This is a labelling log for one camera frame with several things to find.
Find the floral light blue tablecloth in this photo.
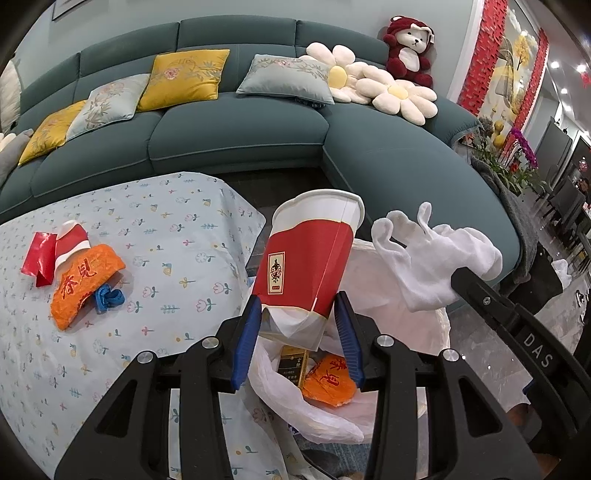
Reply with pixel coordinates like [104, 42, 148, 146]
[0, 172, 296, 480]

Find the gold cardboard box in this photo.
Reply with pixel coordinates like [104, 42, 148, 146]
[279, 347, 308, 388]

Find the red white paper cup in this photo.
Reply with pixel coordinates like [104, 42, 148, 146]
[250, 189, 365, 352]

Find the green potted plant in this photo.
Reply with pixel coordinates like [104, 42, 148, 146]
[471, 117, 546, 195]

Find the red white bear plush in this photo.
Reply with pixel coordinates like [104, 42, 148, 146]
[382, 16, 435, 89]

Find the purple orchid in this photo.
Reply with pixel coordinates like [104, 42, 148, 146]
[508, 129, 541, 169]

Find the white cotton glove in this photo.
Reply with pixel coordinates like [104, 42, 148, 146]
[372, 202, 504, 312]

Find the white panda plush toy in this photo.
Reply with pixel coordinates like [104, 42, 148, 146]
[0, 60, 23, 130]

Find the light blue embroidered cushion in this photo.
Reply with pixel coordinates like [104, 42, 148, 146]
[236, 54, 335, 106]
[66, 74, 151, 141]

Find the grey blanket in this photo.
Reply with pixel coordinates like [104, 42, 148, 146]
[471, 157, 564, 296]

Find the crushed red paper cup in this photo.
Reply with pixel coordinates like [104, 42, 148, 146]
[55, 220, 89, 271]

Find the blue crumpled wrapper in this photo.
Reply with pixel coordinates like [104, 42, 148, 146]
[95, 283, 126, 313]

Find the bin with white bag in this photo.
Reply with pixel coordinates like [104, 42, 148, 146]
[249, 237, 451, 444]

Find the orange wrapper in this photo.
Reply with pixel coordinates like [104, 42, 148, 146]
[50, 244, 126, 330]
[302, 354, 356, 409]

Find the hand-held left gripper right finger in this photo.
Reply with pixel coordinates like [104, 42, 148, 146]
[335, 291, 543, 480]

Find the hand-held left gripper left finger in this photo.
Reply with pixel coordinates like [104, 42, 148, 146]
[54, 295, 264, 480]

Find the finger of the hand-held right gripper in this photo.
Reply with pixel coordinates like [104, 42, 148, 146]
[450, 267, 527, 330]

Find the black framed wall picture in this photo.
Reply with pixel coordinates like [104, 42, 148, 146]
[52, 0, 88, 20]

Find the yellow embroidered cushion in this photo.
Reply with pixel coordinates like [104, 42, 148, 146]
[137, 49, 230, 112]
[18, 99, 88, 167]

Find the grey plush toy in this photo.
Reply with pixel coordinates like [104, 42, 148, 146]
[0, 129, 34, 185]

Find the teal fabric sofa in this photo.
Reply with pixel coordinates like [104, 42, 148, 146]
[0, 17, 522, 278]

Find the red bordered wall decoration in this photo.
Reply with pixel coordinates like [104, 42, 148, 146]
[459, 0, 550, 134]

